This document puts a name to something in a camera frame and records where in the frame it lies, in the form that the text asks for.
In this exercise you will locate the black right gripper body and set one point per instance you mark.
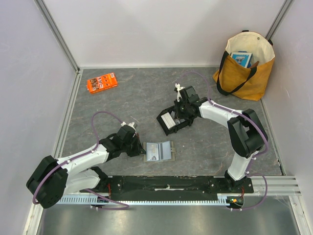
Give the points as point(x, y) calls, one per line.
point(179, 120)

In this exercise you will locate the black card tray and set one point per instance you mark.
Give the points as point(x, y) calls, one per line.
point(180, 123)

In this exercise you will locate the white card stack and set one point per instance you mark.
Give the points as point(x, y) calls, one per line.
point(168, 120)

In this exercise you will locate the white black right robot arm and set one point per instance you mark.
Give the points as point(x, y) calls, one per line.
point(246, 133)

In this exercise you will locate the beige leather card holder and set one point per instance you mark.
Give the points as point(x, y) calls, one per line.
point(173, 153)

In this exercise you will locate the blue book in bag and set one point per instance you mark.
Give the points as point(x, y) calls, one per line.
point(243, 58)

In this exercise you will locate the orange card box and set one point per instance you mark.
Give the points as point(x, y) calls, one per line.
point(101, 83)

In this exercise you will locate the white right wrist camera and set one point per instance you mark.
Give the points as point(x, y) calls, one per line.
point(178, 89)

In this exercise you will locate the white magnetic stripe card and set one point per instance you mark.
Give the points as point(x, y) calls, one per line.
point(164, 150)

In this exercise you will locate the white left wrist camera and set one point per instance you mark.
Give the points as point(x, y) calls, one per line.
point(131, 124)

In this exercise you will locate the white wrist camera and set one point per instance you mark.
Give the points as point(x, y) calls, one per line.
point(131, 124)
point(178, 89)

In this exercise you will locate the light blue cable duct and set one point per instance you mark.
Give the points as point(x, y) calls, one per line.
point(149, 198)

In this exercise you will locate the yellow canvas tote bag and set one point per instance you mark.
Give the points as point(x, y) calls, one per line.
point(246, 83)

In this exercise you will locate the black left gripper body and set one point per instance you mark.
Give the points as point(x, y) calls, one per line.
point(132, 148)

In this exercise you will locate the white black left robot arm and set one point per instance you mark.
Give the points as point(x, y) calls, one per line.
point(55, 178)

